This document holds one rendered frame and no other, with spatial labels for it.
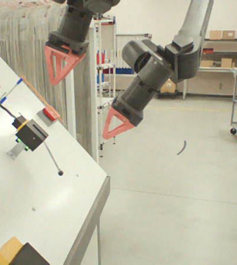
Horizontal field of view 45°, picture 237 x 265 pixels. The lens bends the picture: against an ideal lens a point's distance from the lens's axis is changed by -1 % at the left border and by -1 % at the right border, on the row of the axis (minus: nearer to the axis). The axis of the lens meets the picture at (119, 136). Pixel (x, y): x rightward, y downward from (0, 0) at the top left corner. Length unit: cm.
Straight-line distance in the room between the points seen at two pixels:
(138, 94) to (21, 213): 34
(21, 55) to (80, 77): 40
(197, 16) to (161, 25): 812
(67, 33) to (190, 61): 25
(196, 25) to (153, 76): 18
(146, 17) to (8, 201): 849
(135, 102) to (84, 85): 120
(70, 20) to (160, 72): 20
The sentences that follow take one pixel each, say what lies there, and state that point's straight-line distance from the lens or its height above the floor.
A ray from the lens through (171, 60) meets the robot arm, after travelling 61.
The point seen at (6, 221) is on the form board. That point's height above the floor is 98.
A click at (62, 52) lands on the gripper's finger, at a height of 128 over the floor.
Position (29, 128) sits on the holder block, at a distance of 67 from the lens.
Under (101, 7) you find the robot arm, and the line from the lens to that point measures 54.
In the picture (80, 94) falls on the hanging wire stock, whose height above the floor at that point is 103.
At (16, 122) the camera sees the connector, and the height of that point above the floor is 113.
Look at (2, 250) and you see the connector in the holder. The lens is 45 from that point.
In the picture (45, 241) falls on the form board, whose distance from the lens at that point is 64.
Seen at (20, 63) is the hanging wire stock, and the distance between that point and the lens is 155.
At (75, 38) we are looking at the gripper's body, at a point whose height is 131.
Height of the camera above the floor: 129
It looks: 17 degrees down
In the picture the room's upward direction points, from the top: straight up
